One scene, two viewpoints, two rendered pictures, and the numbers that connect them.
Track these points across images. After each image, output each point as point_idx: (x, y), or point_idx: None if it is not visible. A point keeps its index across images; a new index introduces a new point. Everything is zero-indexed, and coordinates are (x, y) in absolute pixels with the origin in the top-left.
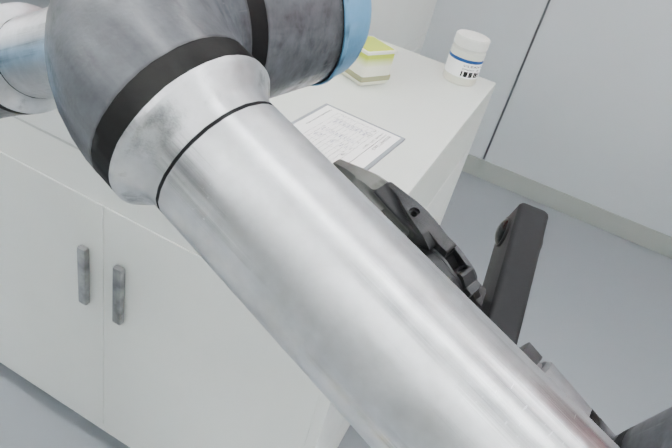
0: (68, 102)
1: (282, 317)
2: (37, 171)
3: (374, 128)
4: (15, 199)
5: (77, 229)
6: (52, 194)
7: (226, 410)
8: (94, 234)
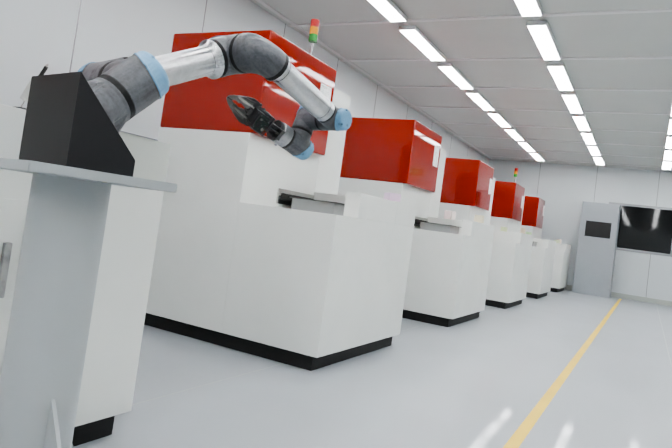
0: (280, 58)
1: (305, 84)
2: None
3: None
4: None
5: (1, 230)
6: None
7: (102, 316)
8: (16, 227)
